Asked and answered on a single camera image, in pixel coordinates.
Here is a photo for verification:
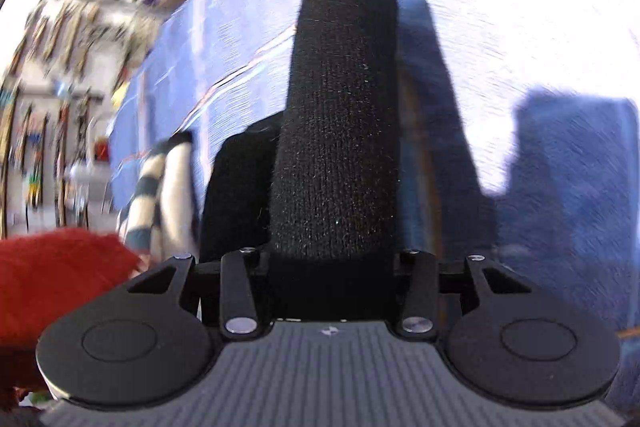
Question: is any grey white striped sock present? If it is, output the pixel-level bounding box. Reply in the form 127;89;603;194
117;132;199;261

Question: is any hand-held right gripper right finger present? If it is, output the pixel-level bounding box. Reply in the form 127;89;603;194
395;249;534;341

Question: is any long black knitted sock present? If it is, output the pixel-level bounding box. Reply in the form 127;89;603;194
267;0;402;324

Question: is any wall tool rack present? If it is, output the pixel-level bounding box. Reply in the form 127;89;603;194
0;0;167;239

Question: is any folded black sock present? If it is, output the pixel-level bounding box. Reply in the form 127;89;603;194
200;114;287;264

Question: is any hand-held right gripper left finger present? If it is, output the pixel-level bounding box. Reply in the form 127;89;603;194
127;248;274;341

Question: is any blue plaid bed sheet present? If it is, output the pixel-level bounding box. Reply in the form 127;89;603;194
107;0;640;334

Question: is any red cloth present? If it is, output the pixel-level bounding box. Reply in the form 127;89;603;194
0;228;147;404

